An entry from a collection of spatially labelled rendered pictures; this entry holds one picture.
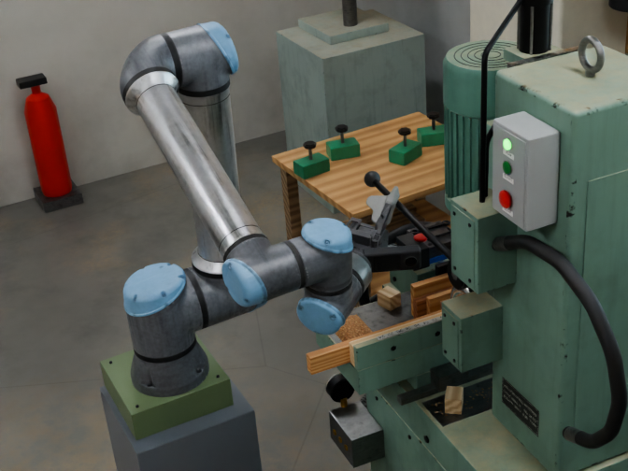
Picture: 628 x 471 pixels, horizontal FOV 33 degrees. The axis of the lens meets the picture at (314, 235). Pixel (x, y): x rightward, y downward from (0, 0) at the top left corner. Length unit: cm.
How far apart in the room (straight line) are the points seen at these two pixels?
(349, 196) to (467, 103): 164
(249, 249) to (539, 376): 56
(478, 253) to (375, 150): 209
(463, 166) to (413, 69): 253
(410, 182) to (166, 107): 168
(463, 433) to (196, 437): 74
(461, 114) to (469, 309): 36
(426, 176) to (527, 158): 204
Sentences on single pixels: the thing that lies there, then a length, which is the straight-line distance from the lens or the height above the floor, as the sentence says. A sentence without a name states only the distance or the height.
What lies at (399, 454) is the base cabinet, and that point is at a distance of 237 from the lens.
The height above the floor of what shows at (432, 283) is 97.
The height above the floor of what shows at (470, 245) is 124.
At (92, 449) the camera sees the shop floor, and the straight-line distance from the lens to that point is 347.
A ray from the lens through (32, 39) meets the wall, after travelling 487.
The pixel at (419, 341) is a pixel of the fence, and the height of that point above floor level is 92.
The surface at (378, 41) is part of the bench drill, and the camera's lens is 445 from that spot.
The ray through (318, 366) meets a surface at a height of 91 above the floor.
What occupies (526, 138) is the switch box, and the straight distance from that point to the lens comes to 164.
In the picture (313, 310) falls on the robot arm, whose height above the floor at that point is 108.
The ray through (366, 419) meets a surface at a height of 62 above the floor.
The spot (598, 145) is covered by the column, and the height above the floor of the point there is 146.
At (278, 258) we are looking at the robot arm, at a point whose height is 122.
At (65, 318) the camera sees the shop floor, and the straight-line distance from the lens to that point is 414.
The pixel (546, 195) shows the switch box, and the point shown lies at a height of 138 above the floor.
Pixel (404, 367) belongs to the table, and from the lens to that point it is 216.
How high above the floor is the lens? 216
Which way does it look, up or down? 29 degrees down
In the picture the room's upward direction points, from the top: 5 degrees counter-clockwise
